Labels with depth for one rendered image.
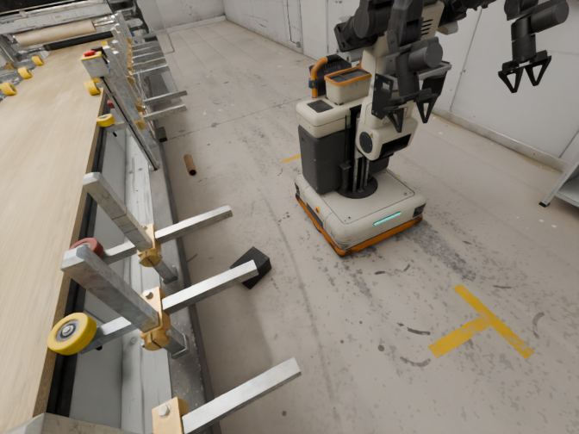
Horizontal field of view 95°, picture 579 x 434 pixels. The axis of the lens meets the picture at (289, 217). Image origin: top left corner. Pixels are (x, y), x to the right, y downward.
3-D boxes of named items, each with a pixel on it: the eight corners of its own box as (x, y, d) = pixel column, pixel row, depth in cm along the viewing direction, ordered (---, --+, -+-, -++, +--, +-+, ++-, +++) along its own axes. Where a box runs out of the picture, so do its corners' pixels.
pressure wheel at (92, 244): (103, 285, 77) (76, 263, 69) (86, 277, 80) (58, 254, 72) (125, 263, 82) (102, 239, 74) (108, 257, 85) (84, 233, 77)
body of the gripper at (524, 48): (547, 55, 83) (547, 29, 81) (523, 62, 81) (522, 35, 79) (524, 63, 89) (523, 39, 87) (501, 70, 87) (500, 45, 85)
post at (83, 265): (194, 345, 77) (83, 241, 43) (196, 357, 75) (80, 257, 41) (182, 351, 76) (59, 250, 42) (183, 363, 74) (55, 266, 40)
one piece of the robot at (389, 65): (364, 111, 114) (368, 54, 99) (415, 94, 120) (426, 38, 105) (388, 126, 103) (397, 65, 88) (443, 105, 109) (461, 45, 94)
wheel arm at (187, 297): (255, 267, 73) (252, 257, 69) (259, 276, 70) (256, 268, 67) (85, 342, 63) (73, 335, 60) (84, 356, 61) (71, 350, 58)
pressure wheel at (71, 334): (78, 372, 61) (39, 356, 53) (85, 338, 66) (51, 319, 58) (115, 358, 62) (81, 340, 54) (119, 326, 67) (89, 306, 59)
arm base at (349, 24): (363, 19, 92) (333, 27, 90) (376, 3, 85) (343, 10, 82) (370, 45, 94) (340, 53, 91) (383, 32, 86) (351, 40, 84)
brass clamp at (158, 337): (170, 294, 70) (160, 284, 66) (176, 342, 61) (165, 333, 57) (146, 305, 69) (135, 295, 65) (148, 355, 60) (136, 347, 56)
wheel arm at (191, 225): (231, 212, 89) (227, 202, 86) (233, 218, 87) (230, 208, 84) (94, 264, 80) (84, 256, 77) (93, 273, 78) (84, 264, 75)
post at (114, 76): (157, 147, 159) (108, 58, 125) (158, 150, 157) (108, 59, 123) (151, 149, 158) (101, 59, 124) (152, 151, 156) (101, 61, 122)
